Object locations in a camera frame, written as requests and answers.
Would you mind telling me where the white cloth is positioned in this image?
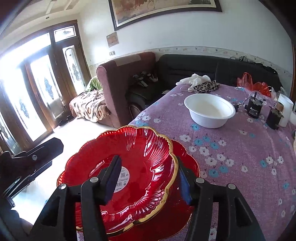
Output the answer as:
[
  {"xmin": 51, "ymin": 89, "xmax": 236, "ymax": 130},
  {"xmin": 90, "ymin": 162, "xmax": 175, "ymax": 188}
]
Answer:
[{"xmin": 176, "ymin": 73, "xmax": 211, "ymax": 87}]

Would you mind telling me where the black sofa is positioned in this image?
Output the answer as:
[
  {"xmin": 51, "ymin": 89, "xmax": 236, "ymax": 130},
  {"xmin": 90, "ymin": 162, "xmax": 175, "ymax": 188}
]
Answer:
[{"xmin": 129, "ymin": 54, "xmax": 282, "ymax": 109}]

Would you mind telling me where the white plastic jar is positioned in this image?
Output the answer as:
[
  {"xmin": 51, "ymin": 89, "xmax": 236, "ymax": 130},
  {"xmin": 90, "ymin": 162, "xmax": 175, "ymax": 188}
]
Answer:
[{"xmin": 276, "ymin": 93, "xmax": 294, "ymax": 127}]

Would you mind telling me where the framed wall picture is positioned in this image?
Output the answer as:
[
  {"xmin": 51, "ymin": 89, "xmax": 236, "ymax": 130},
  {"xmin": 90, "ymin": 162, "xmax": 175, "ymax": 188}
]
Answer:
[{"xmin": 108, "ymin": 0, "xmax": 222, "ymax": 31}]

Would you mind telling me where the clear plastic bag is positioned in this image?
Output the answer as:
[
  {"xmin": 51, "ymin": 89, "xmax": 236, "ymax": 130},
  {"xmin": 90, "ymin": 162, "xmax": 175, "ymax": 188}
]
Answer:
[{"xmin": 270, "ymin": 87, "xmax": 287, "ymax": 100}]

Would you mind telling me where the small white bowl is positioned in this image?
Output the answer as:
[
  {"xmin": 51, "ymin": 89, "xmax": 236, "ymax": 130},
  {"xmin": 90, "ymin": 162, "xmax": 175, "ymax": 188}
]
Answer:
[{"xmin": 184, "ymin": 93, "xmax": 236, "ymax": 129}]

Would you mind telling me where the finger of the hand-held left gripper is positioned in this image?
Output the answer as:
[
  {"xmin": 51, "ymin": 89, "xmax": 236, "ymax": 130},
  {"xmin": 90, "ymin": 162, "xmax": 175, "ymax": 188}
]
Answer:
[{"xmin": 0, "ymin": 137, "xmax": 64, "ymax": 200}]

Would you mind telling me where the red plastic bag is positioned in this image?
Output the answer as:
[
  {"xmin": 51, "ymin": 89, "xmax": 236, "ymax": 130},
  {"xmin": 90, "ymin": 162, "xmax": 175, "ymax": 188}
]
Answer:
[
  {"xmin": 237, "ymin": 72, "xmax": 254, "ymax": 91},
  {"xmin": 253, "ymin": 82, "xmax": 272, "ymax": 97}
]

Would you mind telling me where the leopard print pouch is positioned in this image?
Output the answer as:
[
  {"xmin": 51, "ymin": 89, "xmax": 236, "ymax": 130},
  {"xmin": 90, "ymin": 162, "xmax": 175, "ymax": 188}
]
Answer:
[{"xmin": 193, "ymin": 81, "xmax": 221, "ymax": 93}]

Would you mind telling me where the purple floral tablecloth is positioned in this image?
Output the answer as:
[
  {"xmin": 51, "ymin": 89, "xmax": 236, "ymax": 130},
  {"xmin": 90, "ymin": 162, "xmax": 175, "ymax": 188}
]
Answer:
[{"xmin": 76, "ymin": 85, "xmax": 296, "ymax": 241}]

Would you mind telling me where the green cloth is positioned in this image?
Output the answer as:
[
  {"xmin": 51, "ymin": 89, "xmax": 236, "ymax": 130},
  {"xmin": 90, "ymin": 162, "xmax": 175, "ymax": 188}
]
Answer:
[{"xmin": 86, "ymin": 76, "xmax": 102, "ymax": 91}]

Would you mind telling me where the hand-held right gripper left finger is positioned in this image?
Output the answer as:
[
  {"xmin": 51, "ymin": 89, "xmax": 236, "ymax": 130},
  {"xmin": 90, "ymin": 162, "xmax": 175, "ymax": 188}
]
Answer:
[{"xmin": 33, "ymin": 155, "xmax": 122, "ymax": 241}]

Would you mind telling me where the brown armchair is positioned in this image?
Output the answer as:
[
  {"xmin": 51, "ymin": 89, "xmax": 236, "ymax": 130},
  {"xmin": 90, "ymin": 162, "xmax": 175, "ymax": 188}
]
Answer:
[{"xmin": 96, "ymin": 51, "xmax": 156, "ymax": 128}]

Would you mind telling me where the small wall plaque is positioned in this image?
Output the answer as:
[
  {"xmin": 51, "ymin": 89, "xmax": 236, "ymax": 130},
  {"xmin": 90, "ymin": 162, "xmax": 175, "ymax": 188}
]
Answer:
[{"xmin": 106, "ymin": 32, "xmax": 119, "ymax": 48}]

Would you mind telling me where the patterned brown blanket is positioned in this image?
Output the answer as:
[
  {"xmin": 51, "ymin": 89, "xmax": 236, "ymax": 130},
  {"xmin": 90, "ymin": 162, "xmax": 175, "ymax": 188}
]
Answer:
[{"xmin": 69, "ymin": 89, "xmax": 110, "ymax": 123}]

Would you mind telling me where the dark bottle with cork cap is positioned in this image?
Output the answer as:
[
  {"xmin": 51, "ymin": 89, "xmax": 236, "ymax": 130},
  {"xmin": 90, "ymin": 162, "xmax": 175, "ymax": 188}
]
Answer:
[{"xmin": 266, "ymin": 103, "xmax": 284, "ymax": 130}]

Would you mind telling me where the wooden glass door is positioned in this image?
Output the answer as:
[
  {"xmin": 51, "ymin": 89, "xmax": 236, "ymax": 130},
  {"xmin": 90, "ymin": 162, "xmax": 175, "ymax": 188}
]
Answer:
[{"xmin": 0, "ymin": 20, "xmax": 92, "ymax": 154}]

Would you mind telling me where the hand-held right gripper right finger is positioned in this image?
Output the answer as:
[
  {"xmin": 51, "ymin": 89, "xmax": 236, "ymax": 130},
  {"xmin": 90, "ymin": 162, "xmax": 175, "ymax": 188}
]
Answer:
[{"xmin": 177, "ymin": 156, "xmax": 266, "ymax": 241}]

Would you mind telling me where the red glass plate with sticker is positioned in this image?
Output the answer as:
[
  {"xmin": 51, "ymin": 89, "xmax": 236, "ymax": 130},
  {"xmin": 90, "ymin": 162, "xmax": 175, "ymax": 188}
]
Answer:
[{"xmin": 57, "ymin": 125, "xmax": 179, "ymax": 234}]

